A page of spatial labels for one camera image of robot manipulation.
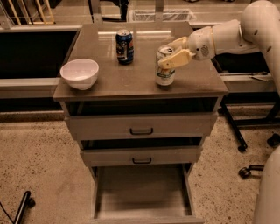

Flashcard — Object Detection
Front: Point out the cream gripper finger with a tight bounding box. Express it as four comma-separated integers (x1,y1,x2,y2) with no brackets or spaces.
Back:
168,37,188,50
158,49,195,69

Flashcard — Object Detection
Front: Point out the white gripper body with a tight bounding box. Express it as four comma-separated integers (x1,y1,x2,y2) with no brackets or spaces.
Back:
188,26,215,60

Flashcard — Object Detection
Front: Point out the silver 7up can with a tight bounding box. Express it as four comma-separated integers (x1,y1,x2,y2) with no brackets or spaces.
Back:
155,45,175,86

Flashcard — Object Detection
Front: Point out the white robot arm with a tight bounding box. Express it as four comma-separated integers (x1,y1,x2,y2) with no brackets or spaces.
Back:
157,0,280,224

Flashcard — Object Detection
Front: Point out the blue soda can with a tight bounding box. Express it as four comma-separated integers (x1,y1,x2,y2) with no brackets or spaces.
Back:
115,29,134,65

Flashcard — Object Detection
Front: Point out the top grey drawer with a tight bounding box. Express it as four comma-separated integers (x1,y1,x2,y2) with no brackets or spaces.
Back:
66,113,217,140

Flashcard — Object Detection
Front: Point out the grey drawer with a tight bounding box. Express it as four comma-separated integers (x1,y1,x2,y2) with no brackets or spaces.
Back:
66,113,217,140
80,146,202,166
90,164,204,224

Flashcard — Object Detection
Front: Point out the grey drawer cabinet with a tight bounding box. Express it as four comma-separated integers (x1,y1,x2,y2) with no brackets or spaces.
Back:
52,21,229,224

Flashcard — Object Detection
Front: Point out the middle grey drawer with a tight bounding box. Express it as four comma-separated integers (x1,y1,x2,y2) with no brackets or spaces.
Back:
80,146,202,166

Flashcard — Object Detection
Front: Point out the bottom grey drawer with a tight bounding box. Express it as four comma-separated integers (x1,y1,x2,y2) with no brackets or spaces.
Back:
90,164,204,224

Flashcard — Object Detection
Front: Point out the white bowl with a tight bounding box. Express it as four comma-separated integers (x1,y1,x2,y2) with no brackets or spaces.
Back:
60,59,99,90

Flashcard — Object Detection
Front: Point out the black caster wheel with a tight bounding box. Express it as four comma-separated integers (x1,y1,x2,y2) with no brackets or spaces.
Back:
267,133,280,147

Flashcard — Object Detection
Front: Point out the black caster leg right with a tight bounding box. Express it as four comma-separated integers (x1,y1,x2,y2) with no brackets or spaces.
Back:
238,164,264,179

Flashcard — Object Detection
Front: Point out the wooden rack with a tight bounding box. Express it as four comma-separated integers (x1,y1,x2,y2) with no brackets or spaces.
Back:
1,0,55,25

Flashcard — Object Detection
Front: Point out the black chair leg left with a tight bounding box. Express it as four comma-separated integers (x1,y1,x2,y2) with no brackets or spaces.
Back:
0,191,36,224

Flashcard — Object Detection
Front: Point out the white wire basket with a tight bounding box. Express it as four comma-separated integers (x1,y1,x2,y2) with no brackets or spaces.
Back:
128,9,197,23

